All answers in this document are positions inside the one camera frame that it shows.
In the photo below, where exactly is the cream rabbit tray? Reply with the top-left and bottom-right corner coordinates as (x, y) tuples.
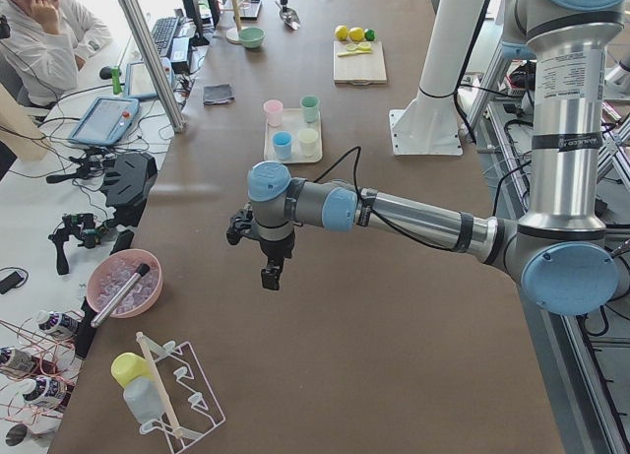
(263, 108), (323, 164)

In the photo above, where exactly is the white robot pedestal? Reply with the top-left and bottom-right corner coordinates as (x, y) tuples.
(390, 0), (490, 157)

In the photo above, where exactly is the aluminium frame post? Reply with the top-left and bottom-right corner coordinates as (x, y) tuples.
(117, 0), (185, 134)

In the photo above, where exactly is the yellow plastic knife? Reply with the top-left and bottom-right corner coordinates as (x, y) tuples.
(336, 50), (373, 58)

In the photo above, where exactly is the black keyboard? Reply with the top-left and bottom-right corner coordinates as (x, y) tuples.
(151, 17), (179, 57)

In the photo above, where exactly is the yellow lemon left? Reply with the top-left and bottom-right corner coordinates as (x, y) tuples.
(347, 27), (365, 42)

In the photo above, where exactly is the grey folded cloth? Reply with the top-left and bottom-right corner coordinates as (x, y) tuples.
(203, 84), (234, 105)

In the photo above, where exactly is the light blue cup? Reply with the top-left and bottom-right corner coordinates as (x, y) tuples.
(272, 131), (292, 161)

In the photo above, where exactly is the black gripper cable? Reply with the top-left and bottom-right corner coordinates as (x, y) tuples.
(314, 146), (454, 251)

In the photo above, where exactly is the green lime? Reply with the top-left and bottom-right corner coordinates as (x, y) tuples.
(363, 29), (376, 41)

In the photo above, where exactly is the cream white cup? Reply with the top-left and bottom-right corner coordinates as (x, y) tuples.
(297, 128), (319, 158)

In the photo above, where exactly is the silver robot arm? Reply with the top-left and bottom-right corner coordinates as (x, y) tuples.
(226, 0), (629, 315)

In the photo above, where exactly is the pink cup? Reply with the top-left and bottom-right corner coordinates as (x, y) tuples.
(263, 99), (284, 127)

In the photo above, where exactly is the metal muddler stick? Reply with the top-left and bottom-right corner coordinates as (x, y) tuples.
(90, 263), (150, 328)

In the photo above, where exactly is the teach pendant tablet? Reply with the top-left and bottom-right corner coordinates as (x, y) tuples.
(68, 97), (140, 146)

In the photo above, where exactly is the seated person white shirt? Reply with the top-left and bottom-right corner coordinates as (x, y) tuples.
(1, 0), (112, 106)

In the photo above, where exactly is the mint green bowl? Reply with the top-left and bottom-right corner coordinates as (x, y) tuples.
(238, 27), (266, 49)

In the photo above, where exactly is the bamboo cutting board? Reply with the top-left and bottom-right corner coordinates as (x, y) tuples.
(333, 40), (388, 85)

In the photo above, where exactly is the mint green cup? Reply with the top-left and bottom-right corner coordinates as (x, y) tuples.
(300, 96), (320, 123)

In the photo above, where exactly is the yellow-green bottle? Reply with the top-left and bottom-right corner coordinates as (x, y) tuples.
(110, 352), (153, 388)

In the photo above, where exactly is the metal scoop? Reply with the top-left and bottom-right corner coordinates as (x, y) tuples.
(276, 0), (301, 31)

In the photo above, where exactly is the wooden cup tree stand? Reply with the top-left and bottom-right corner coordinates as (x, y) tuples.
(225, 0), (242, 45)

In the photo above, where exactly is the white wire rack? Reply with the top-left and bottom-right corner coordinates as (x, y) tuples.
(136, 332), (226, 453)

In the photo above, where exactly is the pink mixing bowl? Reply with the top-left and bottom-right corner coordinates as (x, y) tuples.
(87, 248), (163, 319)

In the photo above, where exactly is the clear plastic bottle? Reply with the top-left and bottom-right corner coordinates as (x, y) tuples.
(123, 376), (164, 424)

